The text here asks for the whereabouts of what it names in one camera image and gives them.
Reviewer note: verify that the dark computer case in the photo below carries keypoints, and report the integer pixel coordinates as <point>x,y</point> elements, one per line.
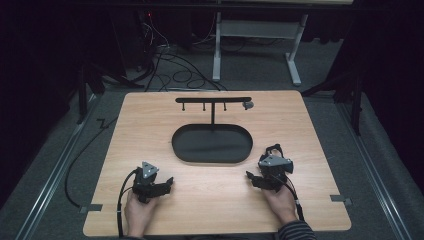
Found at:
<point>131,36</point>

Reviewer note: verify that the black looped object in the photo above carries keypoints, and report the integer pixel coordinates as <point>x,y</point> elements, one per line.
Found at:
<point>279,148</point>

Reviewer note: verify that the person's right hand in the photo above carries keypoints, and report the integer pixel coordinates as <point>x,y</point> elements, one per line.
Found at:
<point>283,205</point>

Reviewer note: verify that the person's left hand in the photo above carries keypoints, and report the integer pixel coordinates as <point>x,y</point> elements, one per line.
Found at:
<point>138,216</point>

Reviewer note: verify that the metal floor rail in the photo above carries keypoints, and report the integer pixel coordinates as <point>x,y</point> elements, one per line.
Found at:
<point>50,186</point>
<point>373,173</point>

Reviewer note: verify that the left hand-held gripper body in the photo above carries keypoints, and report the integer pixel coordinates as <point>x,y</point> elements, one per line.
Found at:
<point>146,185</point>

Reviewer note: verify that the grey tape strip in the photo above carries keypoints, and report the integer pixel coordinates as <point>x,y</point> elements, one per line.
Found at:
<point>90,208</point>
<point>340,199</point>

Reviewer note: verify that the black tripod stand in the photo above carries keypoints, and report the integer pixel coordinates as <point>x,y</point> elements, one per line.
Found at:
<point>356,103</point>
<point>82,96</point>

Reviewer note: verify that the white metal desk frame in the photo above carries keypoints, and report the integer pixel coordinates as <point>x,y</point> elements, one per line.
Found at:
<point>256,29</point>

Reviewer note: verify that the small grey hanging object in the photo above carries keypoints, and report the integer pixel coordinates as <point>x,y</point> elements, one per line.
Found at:
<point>248,105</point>

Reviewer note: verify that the black hook rack with tray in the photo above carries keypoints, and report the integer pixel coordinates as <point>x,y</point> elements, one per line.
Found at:
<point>212,143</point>

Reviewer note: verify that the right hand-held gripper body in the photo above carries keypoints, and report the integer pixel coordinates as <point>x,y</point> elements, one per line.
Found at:
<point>275,166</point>

